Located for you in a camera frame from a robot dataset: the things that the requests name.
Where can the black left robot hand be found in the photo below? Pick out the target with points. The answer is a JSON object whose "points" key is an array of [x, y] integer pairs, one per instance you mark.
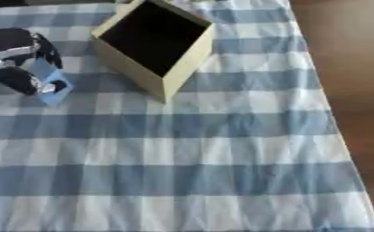
{"points": [[13, 40]]}

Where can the light blue block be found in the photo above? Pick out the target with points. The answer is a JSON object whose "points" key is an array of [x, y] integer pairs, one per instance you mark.
{"points": [[51, 81]]}

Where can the tan cardboard box black inside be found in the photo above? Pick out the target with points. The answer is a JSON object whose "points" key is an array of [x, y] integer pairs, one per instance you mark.
{"points": [[158, 45]]}

